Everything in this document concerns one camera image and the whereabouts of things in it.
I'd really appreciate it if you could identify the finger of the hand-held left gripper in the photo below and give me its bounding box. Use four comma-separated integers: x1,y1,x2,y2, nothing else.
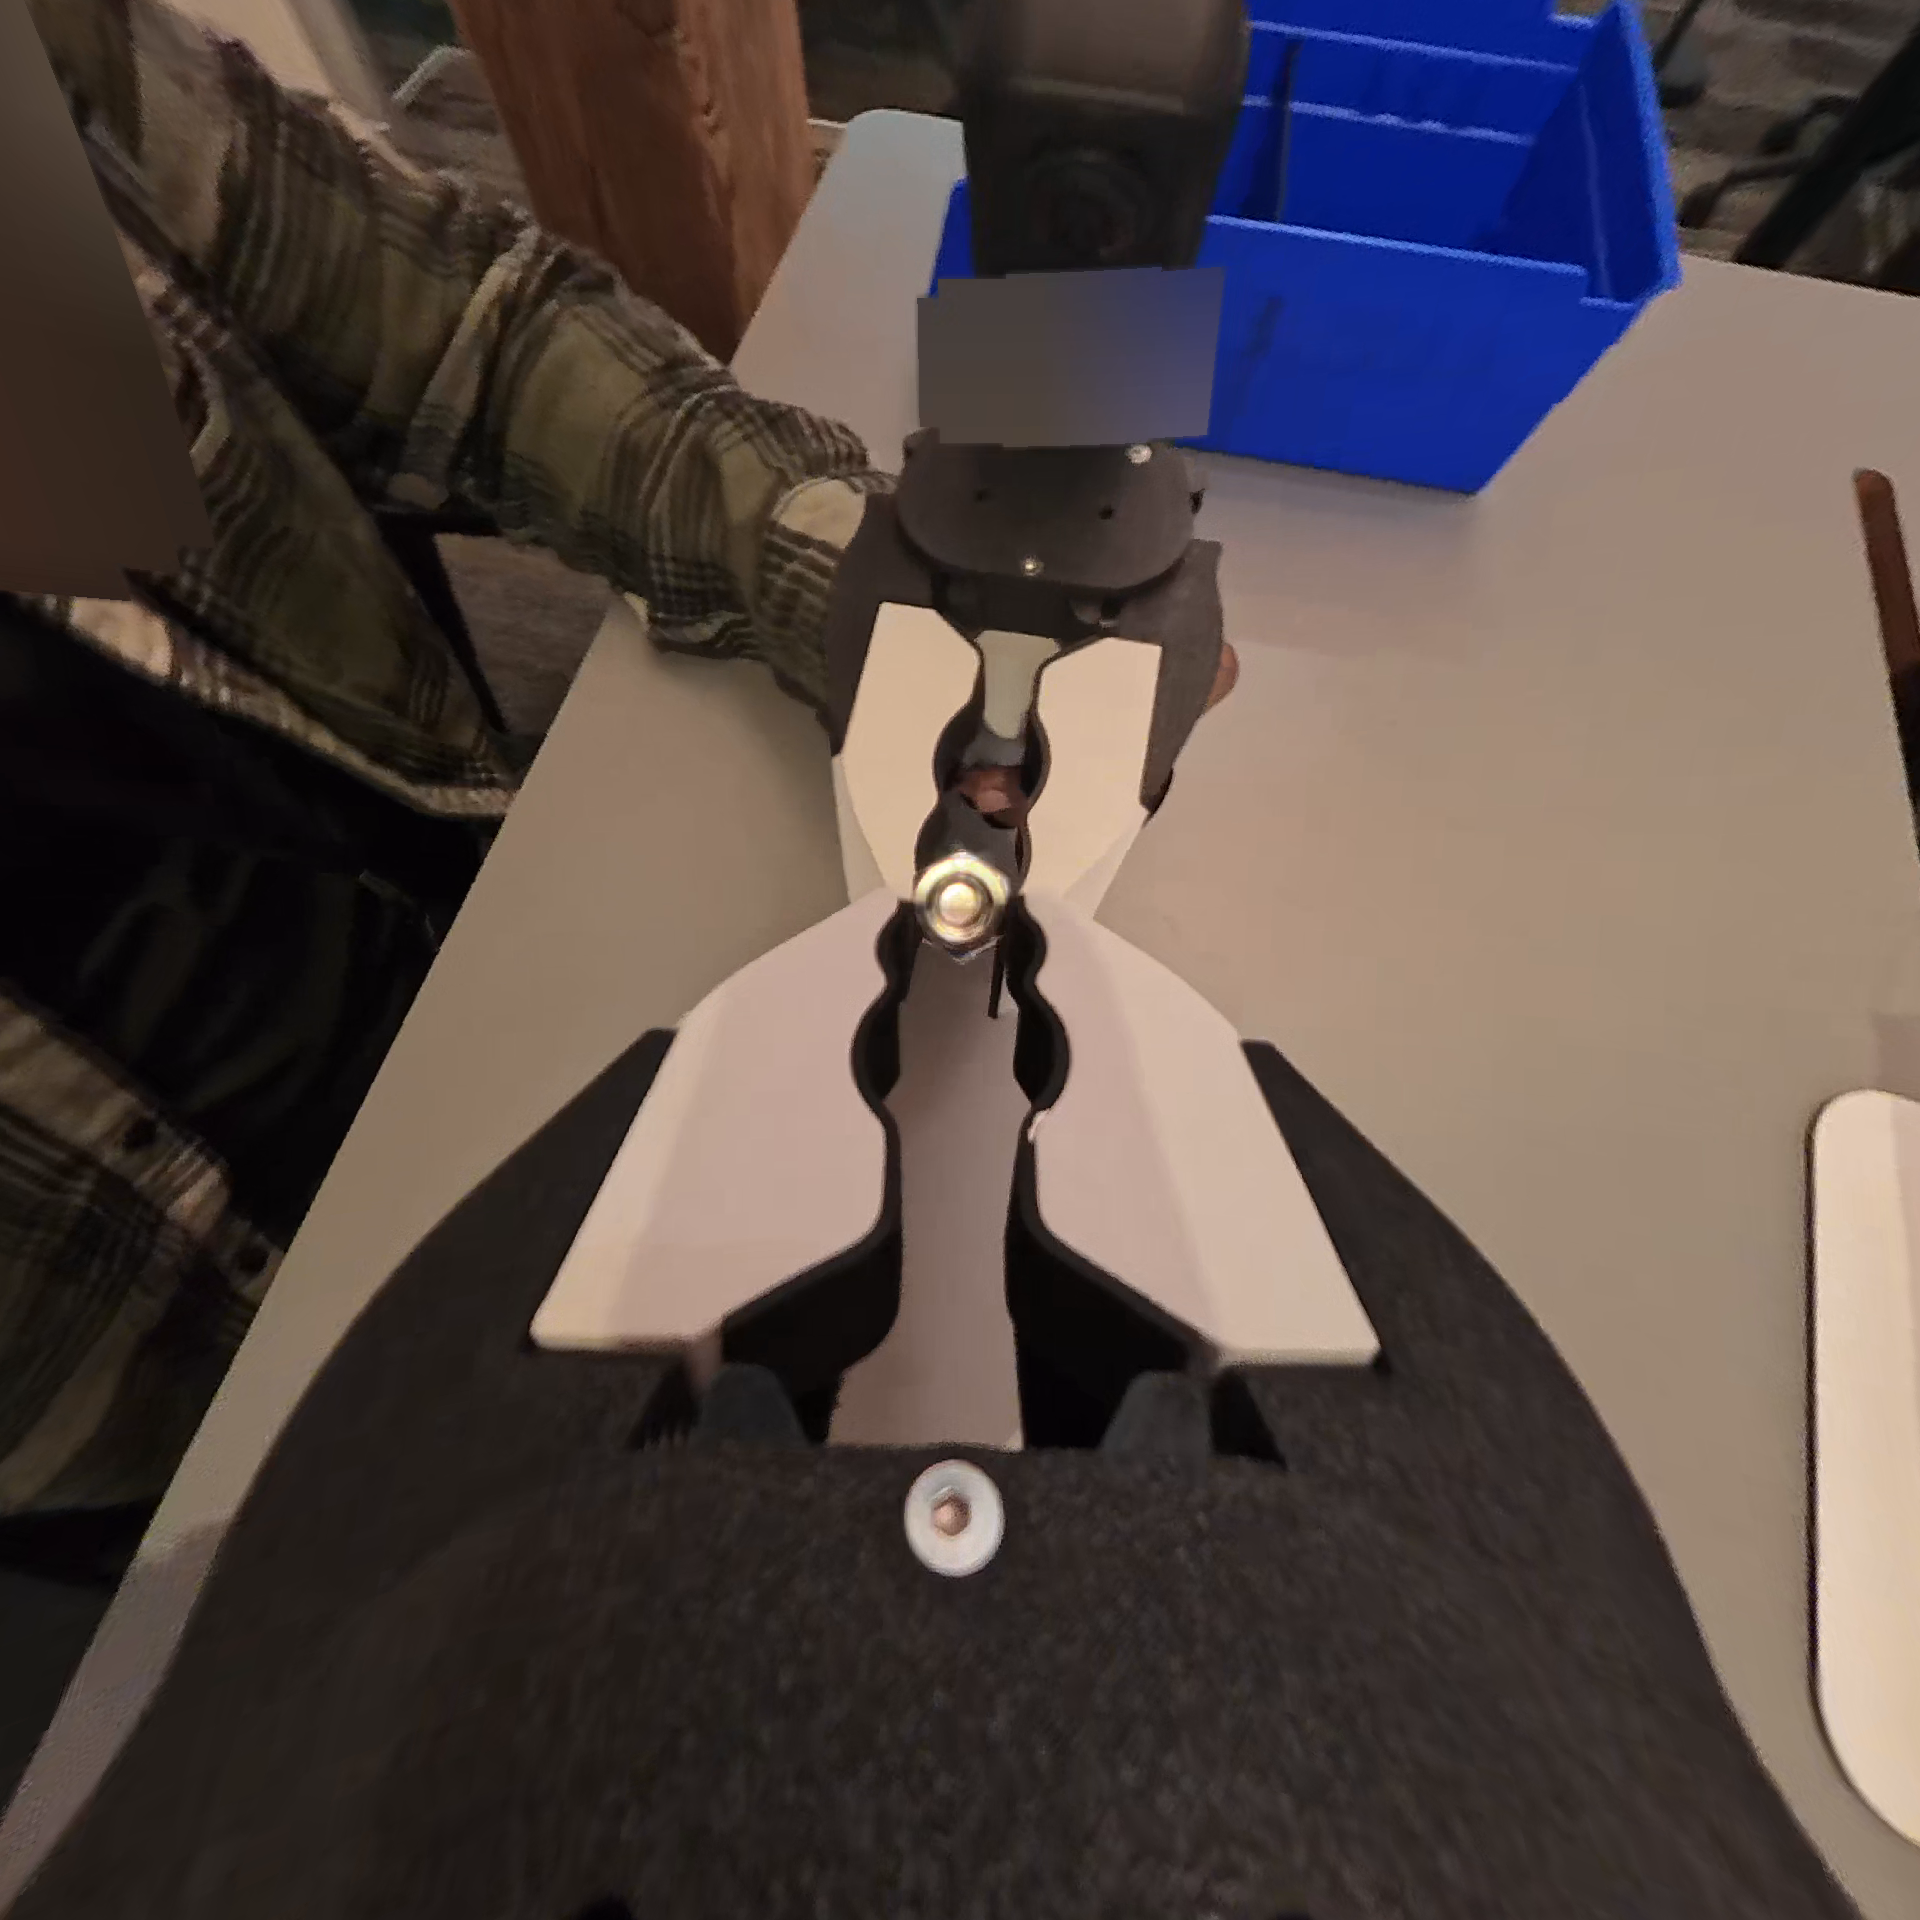
1017,641,1168,921
830,599,990,905

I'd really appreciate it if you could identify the blue plastic divider bin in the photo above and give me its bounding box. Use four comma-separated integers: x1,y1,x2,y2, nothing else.
927,0,1683,501

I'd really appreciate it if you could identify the silver hex nut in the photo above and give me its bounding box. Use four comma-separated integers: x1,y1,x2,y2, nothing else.
912,855,1008,950

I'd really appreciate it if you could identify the person's black t-shirt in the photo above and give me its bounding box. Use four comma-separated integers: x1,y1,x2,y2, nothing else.
0,599,496,1249

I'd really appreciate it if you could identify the white rounded base board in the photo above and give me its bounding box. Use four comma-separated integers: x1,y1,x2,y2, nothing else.
1807,1087,1920,1802

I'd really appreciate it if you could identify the person's left forearm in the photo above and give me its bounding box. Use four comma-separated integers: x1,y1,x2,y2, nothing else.
165,29,905,753

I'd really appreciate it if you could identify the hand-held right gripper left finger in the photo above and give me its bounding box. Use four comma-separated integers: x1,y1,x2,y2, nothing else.
527,903,902,1374

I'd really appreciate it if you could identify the person's plaid shirt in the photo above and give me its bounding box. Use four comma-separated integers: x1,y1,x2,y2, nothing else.
0,585,519,1517

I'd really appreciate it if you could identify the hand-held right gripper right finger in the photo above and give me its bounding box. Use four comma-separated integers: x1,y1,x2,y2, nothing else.
1019,901,1383,1386

